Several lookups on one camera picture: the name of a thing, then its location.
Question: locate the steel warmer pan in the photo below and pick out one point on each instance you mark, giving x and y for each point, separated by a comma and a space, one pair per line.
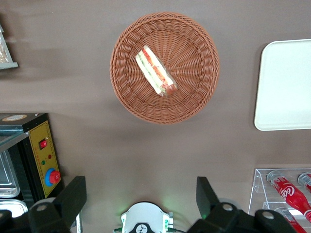
12, 207
7, 174

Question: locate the triangle sandwich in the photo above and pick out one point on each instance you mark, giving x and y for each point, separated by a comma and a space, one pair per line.
153, 70

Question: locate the grey snack display tray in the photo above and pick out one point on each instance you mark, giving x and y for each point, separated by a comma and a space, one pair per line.
9, 65

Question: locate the black food warmer machine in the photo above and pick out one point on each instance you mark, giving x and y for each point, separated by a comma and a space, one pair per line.
36, 136

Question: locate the clear acrylic bottle rack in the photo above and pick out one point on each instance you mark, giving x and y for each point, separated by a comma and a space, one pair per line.
260, 191

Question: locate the red cola bottle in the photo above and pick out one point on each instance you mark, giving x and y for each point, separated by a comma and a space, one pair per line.
289, 194
292, 221
305, 180

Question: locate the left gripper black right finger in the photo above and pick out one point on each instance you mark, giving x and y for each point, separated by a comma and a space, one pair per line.
206, 196

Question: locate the brown round wicker basket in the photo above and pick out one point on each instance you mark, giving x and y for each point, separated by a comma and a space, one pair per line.
194, 60

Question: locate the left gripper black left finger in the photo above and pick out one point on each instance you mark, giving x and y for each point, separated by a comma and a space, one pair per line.
70, 199

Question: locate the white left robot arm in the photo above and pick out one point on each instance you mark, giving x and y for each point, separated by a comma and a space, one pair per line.
145, 214

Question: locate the cream rectangular tray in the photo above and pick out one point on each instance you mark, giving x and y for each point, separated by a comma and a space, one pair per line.
284, 85

